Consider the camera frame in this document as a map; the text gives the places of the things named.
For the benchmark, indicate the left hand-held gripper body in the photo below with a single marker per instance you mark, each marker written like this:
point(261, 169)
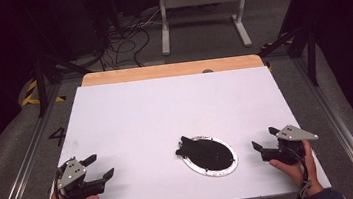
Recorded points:
point(71, 172)

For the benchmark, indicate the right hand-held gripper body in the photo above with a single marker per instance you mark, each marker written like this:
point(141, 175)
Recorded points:
point(287, 149)

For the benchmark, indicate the black cloth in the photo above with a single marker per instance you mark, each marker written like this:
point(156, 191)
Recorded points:
point(209, 154)

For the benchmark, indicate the white oval beaded-rim plate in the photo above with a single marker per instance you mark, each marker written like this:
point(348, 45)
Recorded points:
point(211, 173)

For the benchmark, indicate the person's right hand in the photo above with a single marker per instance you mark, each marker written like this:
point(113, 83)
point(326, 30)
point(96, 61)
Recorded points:
point(295, 171)

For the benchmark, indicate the white board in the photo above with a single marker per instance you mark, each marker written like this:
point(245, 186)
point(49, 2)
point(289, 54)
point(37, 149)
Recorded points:
point(152, 115)

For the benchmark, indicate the yellow black floor tape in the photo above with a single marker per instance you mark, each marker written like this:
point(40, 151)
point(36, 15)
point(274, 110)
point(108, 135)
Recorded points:
point(274, 44)
point(31, 96)

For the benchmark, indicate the black metal stand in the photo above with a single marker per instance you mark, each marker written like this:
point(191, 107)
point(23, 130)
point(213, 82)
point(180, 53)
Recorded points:
point(41, 84)
point(311, 54)

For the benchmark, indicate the grey table grommet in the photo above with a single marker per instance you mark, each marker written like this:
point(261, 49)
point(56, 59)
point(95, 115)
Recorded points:
point(207, 70)

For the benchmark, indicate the wooden table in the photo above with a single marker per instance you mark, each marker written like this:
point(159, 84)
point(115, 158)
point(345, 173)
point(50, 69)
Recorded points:
point(161, 71)

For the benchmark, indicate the dark cabinet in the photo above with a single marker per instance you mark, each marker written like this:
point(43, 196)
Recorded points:
point(75, 27)

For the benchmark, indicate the aluminium floor rail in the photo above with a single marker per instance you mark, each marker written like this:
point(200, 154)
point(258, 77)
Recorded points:
point(24, 167)
point(338, 121)

